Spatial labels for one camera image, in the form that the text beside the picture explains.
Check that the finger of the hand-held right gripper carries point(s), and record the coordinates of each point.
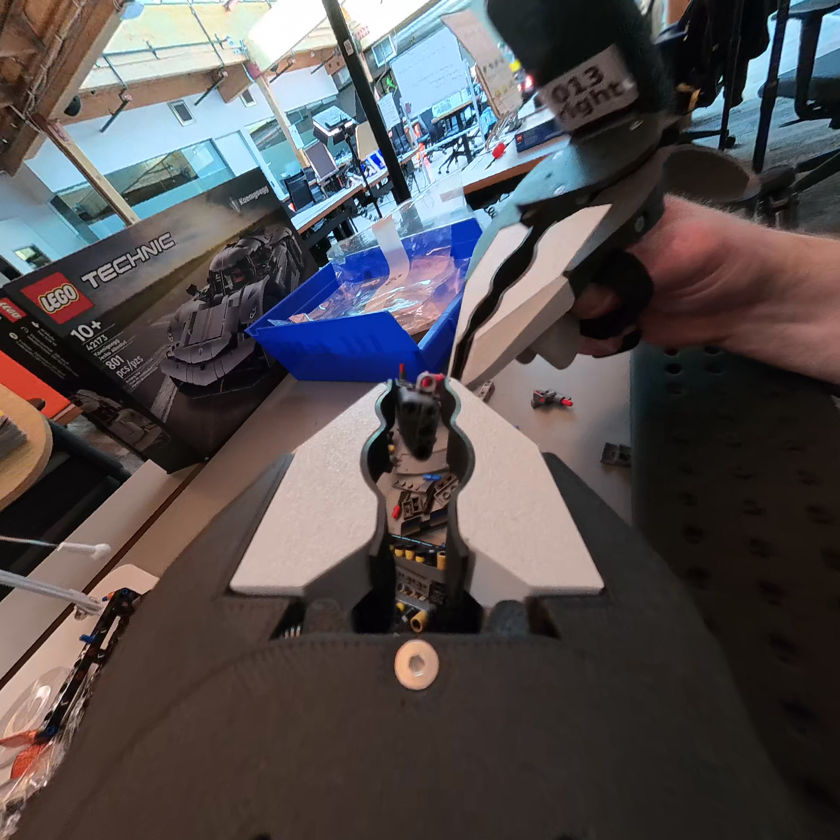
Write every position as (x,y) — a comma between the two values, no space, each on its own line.
(485,275)
(551,282)

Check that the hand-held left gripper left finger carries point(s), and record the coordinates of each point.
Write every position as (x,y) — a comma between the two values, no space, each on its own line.
(308,525)

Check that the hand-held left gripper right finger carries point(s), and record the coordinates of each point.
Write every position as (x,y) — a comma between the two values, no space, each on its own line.
(525,525)

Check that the grey lego engine block assembly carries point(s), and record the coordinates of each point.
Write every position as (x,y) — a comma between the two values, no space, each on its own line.
(417,571)

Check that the dark grey curved lego piece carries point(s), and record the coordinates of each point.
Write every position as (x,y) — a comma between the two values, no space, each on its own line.
(417,420)

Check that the person's right forearm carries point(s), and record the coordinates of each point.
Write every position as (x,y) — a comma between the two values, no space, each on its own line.
(814,302)

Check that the dark grey studded lego plate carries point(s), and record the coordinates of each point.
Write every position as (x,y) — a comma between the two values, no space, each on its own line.
(446,489)

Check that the dark grey square lego slope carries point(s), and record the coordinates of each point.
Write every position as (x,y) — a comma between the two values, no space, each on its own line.
(410,505)

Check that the lego set box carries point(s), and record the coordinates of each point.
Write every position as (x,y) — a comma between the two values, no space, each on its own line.
(164,315)

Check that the clear bags of lego parts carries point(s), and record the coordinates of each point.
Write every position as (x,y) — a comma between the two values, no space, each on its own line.
(26,722)

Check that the person's right hand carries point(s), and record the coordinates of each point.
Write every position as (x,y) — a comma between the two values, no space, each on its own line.
(709,282)

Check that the dark blue box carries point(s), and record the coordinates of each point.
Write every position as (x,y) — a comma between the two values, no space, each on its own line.
(538,134)

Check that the wooden desk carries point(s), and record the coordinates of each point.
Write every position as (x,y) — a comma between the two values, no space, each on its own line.
(512,164)

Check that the empty clear plastic bags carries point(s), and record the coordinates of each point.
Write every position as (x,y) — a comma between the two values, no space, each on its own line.
(394,275)

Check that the blue plastic bin with label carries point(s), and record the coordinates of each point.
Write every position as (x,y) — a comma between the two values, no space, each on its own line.
(341,341)

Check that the white board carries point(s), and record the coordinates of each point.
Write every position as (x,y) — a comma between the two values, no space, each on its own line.
(426,65)

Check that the black perforated panel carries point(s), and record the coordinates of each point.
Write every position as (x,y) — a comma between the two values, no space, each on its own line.
(735,492)

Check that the black pole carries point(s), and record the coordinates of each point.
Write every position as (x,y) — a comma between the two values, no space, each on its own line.
(367,98)

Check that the black office chair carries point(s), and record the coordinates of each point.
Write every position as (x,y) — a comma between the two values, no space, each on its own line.
(787,65)

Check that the small dark grey lego bracket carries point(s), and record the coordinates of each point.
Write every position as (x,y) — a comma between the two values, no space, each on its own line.
(617,454)

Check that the large black lego frame assembly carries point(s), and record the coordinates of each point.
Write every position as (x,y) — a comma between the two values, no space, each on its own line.
(98,643)

